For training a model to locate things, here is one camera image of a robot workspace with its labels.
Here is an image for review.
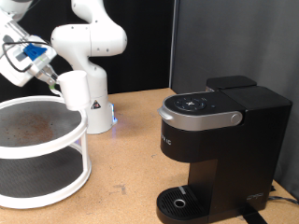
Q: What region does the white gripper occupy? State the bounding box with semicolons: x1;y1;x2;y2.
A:
0;35;60;90

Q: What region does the white mug with green tape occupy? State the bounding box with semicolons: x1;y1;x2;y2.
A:
50;70;92;111

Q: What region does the silver Keurig lid handle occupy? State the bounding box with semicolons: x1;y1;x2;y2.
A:
157;92;244;132

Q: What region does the black Keurig coffee machine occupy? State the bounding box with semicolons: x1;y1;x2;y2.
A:
157;75;293;224

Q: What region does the white two-tier turntable stand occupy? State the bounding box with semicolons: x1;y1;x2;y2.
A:
0;95;93;209

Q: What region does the black drip tray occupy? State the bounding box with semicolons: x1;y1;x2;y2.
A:
156;185;213;224

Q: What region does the black tape strip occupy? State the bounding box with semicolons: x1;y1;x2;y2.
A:
239;206;269;224

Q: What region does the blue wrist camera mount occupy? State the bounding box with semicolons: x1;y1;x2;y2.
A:
22;43;48;62

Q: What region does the black camera cable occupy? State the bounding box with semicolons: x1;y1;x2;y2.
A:
1;40;52;74

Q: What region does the braided power cable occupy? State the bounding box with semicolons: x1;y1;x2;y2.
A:
268;195;299;206

